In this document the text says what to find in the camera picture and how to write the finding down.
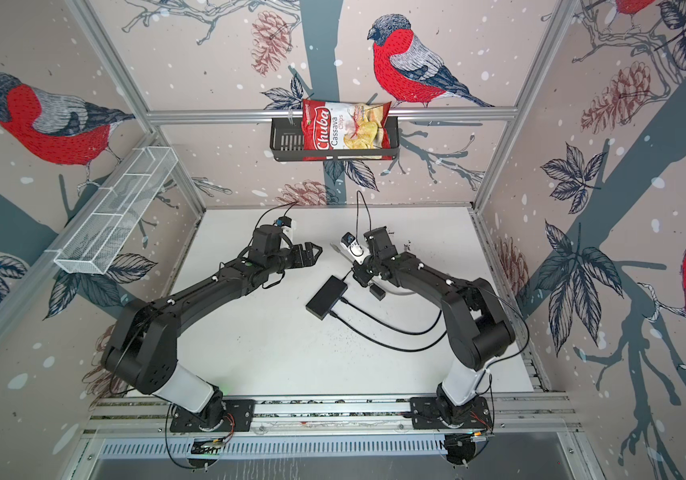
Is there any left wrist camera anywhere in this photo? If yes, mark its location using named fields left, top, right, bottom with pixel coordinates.
left=275, top=216, right=294, bottom=230

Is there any black power adapter with cable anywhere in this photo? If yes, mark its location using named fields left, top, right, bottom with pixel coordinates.
left=351, top=269, right=386, bottom=301

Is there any white mesh wall shelf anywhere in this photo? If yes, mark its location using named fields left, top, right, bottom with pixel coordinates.
left=54, top=146, right=178, bottom=274

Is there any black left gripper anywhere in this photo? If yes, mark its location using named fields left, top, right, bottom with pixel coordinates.
left=266, top=241, right=324, bottom=275

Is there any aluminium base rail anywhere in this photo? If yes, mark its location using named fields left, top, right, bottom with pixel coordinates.
left=83, top=392, right=582, bottom=436

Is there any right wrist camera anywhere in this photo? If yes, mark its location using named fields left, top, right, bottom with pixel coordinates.
left=332, top=232, right=370, bottom=264

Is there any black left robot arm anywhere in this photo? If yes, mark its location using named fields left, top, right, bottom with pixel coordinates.
left=101, top=217, right=323, bottom=431

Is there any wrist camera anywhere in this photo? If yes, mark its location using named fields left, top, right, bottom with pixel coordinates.
left=275, top=216, right=294, bottom=230
left=332, top=232, right=370, bottom=264

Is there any red cassava chips bag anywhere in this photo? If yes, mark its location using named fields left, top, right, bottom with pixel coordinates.
left=301, top=99, right=391, bottom=149

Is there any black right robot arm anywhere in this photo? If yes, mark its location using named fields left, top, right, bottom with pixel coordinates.
left=354, top=227, right=515, bottom=432

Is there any black wire wall basket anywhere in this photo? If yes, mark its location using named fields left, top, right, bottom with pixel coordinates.
left=269, top=116, right=400, bottom=162

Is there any black network switch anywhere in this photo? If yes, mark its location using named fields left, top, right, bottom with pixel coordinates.
left=305, top=276, right=348, bottom=320

